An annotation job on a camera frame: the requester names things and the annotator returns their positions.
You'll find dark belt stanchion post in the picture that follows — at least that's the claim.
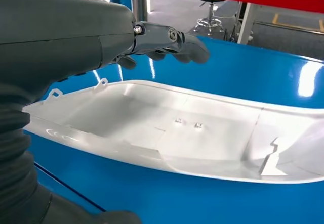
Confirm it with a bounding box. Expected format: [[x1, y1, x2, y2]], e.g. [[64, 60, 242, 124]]
[[131, 0, 150, 22]]

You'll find black stool chrome base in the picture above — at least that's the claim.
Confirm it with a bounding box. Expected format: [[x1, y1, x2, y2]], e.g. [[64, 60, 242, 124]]
[[193, 0, 226, 36]]

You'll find white desk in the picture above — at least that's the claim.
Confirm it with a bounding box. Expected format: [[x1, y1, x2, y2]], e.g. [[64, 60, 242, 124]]
[[236, 0, 324, 46]]

